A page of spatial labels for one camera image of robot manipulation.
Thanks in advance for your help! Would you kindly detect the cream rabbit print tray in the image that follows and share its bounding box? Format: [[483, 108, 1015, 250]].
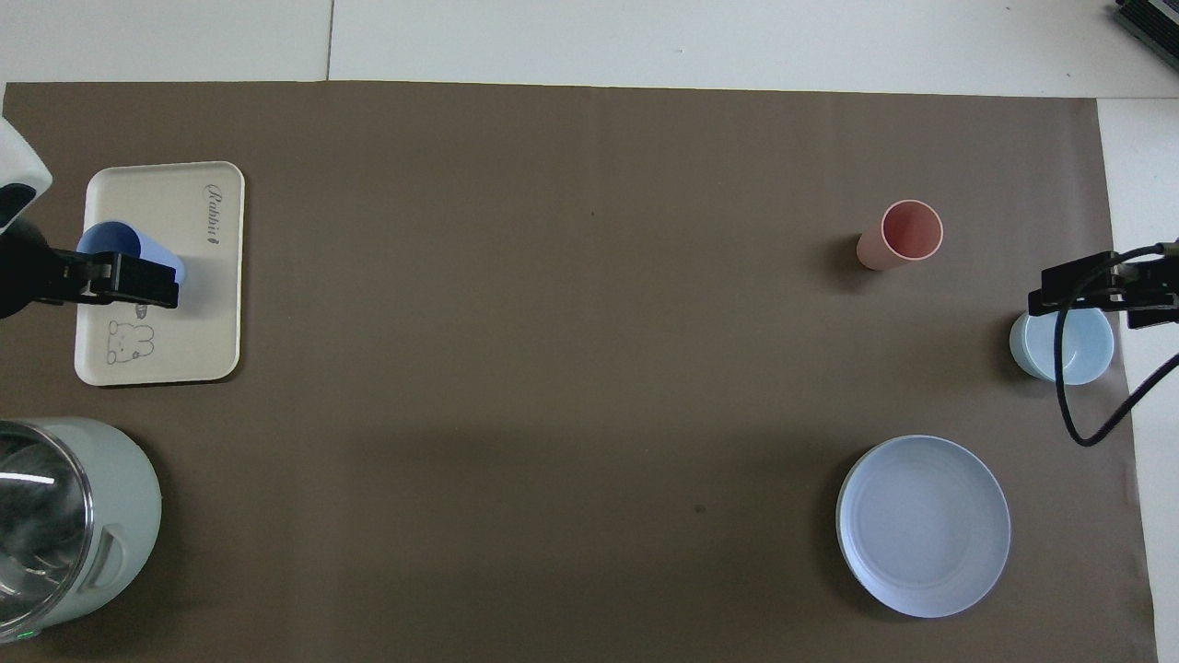
[[74, 161, 246, 386]]

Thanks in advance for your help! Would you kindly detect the dark grey ribbed device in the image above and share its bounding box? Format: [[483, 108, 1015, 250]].
[[1110, 0, 1179, 70]]

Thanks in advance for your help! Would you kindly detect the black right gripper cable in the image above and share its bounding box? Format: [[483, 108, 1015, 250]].
[[1054, 241, 1179, 448]]

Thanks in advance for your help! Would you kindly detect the light blue bowl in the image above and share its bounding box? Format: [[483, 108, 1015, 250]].
[[1009, 308, 1115, 386]]

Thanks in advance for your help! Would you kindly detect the brown paper table mat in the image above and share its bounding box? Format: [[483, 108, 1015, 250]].
[[0, 81, 1160, 663]]

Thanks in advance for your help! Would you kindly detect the blue ribbed cup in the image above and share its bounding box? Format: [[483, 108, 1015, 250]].
[[76, 221, 188, 289]]

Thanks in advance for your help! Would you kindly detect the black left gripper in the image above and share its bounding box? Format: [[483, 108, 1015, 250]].
[[0, 217, 181, 321]]

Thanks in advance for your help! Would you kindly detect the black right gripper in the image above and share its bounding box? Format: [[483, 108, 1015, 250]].
[[1028, 247, 1179, 330]]

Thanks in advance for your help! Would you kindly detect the light blue plate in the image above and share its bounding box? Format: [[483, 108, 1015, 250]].
[[835, 435, 1012, 619]]

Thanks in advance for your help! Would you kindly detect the pink cup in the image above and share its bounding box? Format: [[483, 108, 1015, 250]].
[[857, 199, 945, 272]]

